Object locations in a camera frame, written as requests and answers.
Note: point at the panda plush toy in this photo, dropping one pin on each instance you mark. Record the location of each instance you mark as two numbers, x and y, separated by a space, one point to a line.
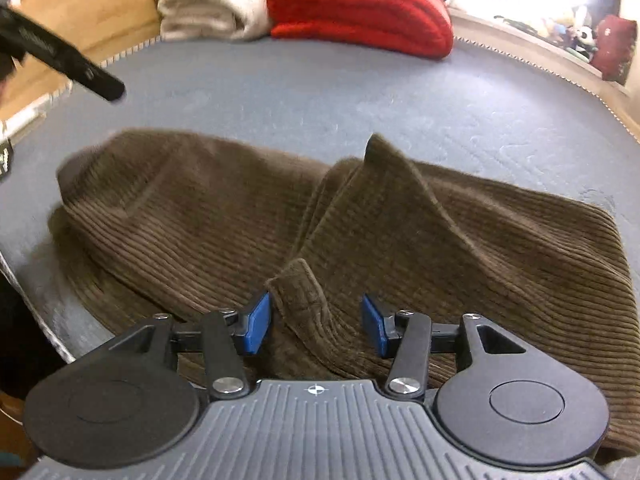
582 40

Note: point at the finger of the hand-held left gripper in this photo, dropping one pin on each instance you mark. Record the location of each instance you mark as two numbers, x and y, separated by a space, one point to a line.
60 52

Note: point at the red folded quilt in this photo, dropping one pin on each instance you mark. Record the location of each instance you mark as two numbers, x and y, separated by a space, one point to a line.
360 10

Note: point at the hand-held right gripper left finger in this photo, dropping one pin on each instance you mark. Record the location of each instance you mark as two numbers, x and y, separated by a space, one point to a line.
260 321

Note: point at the red embroidered cushion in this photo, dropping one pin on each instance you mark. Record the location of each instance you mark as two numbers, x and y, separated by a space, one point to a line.
612 47

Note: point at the wooden bed frame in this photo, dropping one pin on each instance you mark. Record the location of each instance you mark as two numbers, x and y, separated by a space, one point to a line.
100 15

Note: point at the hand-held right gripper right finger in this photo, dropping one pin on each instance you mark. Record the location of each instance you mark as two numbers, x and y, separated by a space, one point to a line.
372 324

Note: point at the cream fleece blanket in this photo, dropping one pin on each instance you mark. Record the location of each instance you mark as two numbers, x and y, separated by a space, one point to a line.
210 0

